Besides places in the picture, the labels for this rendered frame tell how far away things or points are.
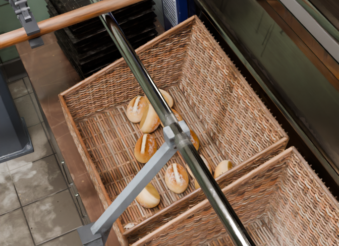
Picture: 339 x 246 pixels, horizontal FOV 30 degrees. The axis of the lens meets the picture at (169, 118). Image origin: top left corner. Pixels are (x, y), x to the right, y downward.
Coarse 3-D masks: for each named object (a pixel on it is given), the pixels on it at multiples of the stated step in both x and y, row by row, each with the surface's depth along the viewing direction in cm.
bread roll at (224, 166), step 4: (224, 160) 182; (228, 160) 182; (220, 164) 180; (224, 164) 180; (228, 164) 180; (216, 168) 181; (220, 168) 179; (224, 168) 178; (228, 168) 179; (216, 172) 180; (220, 172) 178; (216, 176) 179
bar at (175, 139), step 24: (96, 0) 149; (120, 48) 138; (144, 72) 132; (168, 120) 123; (168, 144) 122; (192, 144) 119; (144, 168) 127; (192, 168) 116; (216, 192) 111; (96, 240) 133; (240, 240) 105
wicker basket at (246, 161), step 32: (192, 32) 196; (160, 64) 200; (192, 64) 200; (224, 64) 182; (64, 96) 192; (96, 96) 198; (128, 96) 205; (192, 96) 203; (224, 96) 184; (256, 96) 168; (96, 128) 201; (128, 128) 200; (160, 128) 199; (192, 128) 198; (224, 128) 187; (256, 128) 171; (96, 160) 192; (256, 160) 158; (160, 192) 182; (192, 192) 158; (160, 224) 162
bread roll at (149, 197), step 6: (150, 186) 179; (144, 192) 176; (150, 192) 176; (156, 192) 179; (138, 198) 177; (144, 198) 175; (150, 198) 175; (156, 198) 176; (144, 204) 176; (150, 204) 175; (156, 204) 176
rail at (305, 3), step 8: (296, 0) 104; (304, 0) 102; (312, 0) 102; (304, 8) 103; (312, 8) 101; (320, 8) 100; (312, 16) 101; (320, 16) 99; (328, 16) 99; (320, 24) 100; (328, 24) 98; (336, 24) 97; (328, 32) 98; (336, 32) 97; (336, 40) 97
